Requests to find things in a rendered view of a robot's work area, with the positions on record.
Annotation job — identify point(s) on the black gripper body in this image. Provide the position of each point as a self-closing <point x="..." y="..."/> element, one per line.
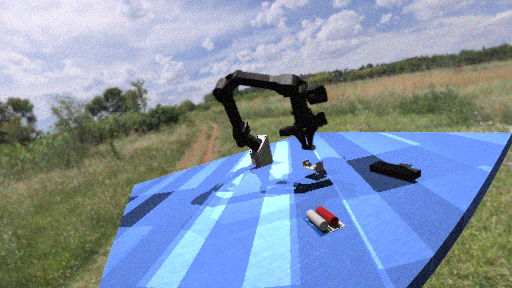
<point x="291" y="130"/>

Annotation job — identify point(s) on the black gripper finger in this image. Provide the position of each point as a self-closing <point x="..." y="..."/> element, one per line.
<point x="310" y="135"/>
<point x="302" y="139"/>

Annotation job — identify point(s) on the black cylindrical battery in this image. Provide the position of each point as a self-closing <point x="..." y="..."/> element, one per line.
<point x="309" y="147"/>

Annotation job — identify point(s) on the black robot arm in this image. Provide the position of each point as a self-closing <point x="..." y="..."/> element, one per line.
<point x="284" y="84"/>

